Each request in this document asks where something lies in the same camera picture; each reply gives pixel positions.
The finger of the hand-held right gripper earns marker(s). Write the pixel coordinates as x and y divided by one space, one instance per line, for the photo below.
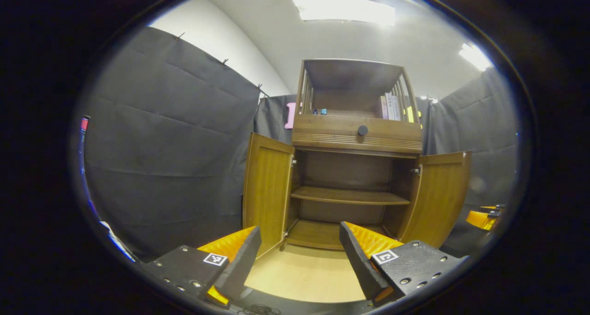
479 219

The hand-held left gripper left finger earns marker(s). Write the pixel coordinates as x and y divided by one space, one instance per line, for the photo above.
242 264

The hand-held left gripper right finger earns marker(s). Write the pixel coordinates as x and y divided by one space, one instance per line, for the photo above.
359 264

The wooden shoe cabinet door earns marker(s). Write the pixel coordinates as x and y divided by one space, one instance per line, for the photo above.
438 195
267 190

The wooden double-door shoe cabinet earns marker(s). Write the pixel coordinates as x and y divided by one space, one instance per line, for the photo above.
322 133

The wooden inner cabinet shelf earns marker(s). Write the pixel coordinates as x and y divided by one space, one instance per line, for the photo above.
350 196

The black round drawer knob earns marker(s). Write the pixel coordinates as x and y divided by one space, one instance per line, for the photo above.
362 130

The grey spine book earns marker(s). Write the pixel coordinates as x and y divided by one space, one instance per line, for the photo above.
396 108

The black backdrop cloth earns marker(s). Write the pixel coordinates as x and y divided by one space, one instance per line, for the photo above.
161 144

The small ceiling light panel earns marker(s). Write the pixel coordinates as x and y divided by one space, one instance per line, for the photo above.
474 56

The small red object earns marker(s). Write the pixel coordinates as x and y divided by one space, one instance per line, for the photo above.
84 123

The large ceiling light panel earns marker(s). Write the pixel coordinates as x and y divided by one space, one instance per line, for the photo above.
343 10

